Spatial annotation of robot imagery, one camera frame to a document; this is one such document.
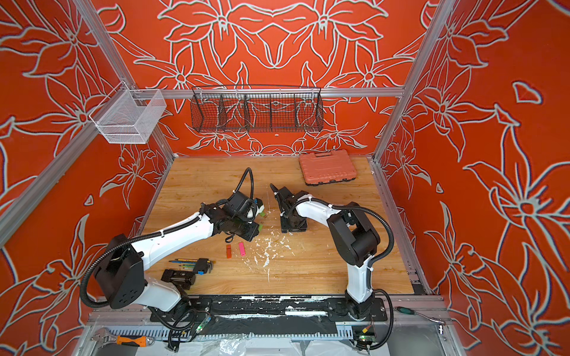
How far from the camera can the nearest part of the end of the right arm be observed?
69 centimetres

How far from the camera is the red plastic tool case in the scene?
106 centimetres

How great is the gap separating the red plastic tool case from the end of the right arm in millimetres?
281
